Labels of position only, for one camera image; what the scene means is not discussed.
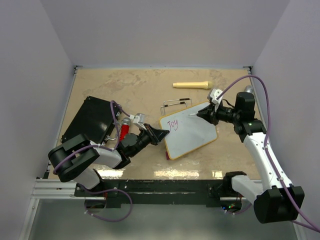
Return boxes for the yellow framed whiteboard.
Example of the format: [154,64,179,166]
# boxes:
[159,102,218,160]

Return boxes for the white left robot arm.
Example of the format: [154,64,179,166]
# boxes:
[48,123,170,196]

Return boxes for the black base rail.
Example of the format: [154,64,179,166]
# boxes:
[74,179,247,211]

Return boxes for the cream toy microphone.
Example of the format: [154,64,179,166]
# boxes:
[172,81,213,90]

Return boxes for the red toy microphone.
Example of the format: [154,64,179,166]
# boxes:
[119,117,131,142]

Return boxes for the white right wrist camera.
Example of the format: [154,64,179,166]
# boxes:
[207,88,223,105]

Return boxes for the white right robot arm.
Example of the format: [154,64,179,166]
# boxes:
[197,89,305,224]

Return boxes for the silver toy microphone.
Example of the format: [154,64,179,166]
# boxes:
[244,85,254,94]

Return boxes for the black hard case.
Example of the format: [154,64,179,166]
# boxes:
[61,96,115,144]

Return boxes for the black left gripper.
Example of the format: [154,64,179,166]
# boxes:
[129,123,169,158]

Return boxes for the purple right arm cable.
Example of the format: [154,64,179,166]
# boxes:
[216,75,320,233]

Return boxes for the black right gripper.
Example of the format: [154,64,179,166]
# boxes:
[197,100,241,126]

